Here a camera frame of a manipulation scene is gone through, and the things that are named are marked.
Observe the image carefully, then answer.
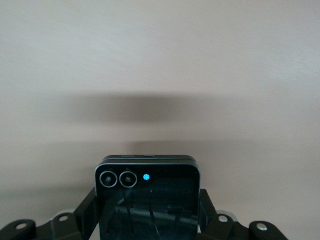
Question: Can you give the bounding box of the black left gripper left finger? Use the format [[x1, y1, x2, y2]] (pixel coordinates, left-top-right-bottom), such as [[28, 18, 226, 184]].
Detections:
[[0, 188, 98, 240]]

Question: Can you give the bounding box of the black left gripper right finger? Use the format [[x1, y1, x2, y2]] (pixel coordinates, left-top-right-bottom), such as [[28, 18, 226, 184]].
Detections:
[[194, 188, 286, 240]]

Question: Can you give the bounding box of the black flip phone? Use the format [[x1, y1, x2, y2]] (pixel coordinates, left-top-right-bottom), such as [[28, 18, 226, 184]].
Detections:
[[94, 154, 202, 240]]

